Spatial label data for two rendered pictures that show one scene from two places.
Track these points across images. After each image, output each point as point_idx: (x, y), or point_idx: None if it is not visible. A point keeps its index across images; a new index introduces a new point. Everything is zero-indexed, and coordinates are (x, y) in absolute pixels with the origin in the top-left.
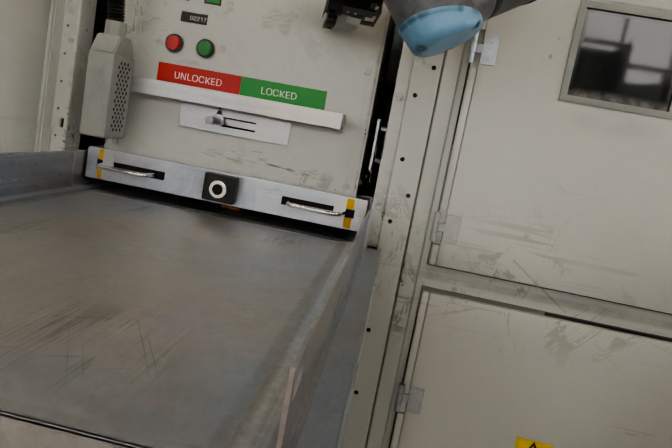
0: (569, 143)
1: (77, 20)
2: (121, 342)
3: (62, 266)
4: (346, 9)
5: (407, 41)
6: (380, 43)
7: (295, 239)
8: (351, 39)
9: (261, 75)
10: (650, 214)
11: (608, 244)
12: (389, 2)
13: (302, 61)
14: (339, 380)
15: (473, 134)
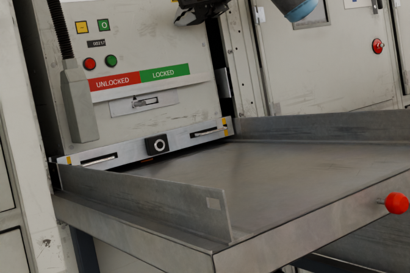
0: (303, 49)
1: (25, 69)
2: (360, 160)
3: (255, 175)
4: (214, 11)
5: (294, 16)
6: (203, 27)
7: (222, 148)
8: (189, 28)
9: (149, 66)
10: (338, 69)
11: (330, 88)
12: (284, 0)
13: (169, 50)
14: None
15: (269, 58)
